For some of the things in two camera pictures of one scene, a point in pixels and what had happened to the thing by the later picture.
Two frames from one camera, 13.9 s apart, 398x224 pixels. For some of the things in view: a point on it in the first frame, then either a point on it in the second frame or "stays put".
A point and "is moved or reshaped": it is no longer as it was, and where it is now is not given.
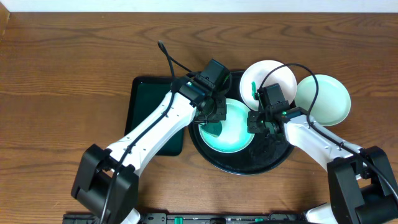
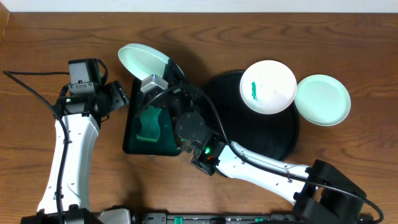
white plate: [253, 77] stays put
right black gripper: [252, 127] to [174, 77]
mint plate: [333, 104] stays put
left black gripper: [212, 115] to [117, 94]
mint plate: [235, 135] to [143, 61]
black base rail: [163, 218] stays put
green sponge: [213, 129] is moved or reshaped
